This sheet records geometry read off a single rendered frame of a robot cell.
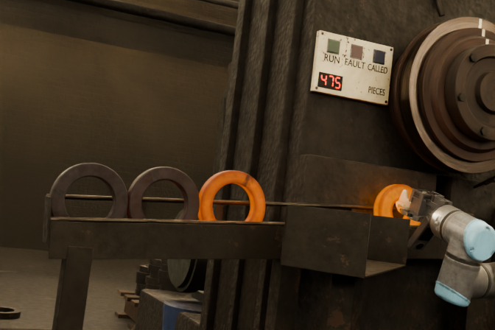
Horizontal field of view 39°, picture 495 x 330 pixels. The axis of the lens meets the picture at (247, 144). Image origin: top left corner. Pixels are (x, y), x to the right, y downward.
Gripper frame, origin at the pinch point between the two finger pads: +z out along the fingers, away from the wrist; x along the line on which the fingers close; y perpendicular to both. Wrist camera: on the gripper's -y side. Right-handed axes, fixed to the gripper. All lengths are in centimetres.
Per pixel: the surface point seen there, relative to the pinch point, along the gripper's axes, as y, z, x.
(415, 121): 24.4, 2.4, 0.0
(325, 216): 4, -34, 44
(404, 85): 33.3, 8.9, 2.5
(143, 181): -1, -3, 77
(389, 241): -3.1, -25.9, 19.3
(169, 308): -80, 96, 28
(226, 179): 2, -2, 55
